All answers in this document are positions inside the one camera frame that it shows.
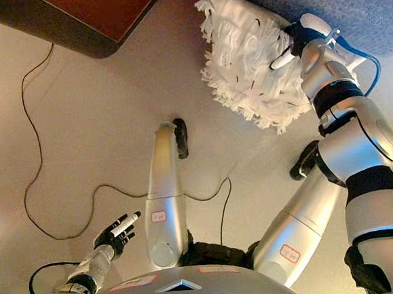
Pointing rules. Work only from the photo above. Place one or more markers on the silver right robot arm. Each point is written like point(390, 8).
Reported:
point(359, 141)

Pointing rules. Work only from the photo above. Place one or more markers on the brown wooden table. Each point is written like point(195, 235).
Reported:
point(80, 16)

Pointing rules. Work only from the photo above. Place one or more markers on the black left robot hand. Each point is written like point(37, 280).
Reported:
point(118, 231)

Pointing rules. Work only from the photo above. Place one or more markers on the silver right robot leg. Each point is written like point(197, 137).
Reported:
point(291, 228)

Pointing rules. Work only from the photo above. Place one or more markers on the silver robot torso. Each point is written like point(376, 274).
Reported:
point(180, 288)

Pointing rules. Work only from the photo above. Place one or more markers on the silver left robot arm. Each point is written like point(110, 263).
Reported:
point(80, 275)

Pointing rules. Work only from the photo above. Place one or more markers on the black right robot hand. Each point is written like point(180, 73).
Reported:
point(305, 33)

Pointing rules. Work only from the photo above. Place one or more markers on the silver robot leg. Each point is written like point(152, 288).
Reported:
point(291, 228)
point(164, 190)

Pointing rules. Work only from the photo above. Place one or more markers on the black robot foot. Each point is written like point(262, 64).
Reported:
point(305, 162)
point(182, 138)

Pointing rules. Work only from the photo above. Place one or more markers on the silver left robot leg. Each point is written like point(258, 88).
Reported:
point(164, 190)

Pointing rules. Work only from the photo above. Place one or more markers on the black right robot foot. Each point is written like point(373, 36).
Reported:
point(305, 162)

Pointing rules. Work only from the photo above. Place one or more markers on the white fringed pillow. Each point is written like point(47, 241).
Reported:
point(248, 71)

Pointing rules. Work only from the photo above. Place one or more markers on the black left robot foot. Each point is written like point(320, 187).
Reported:
point(182, 138)

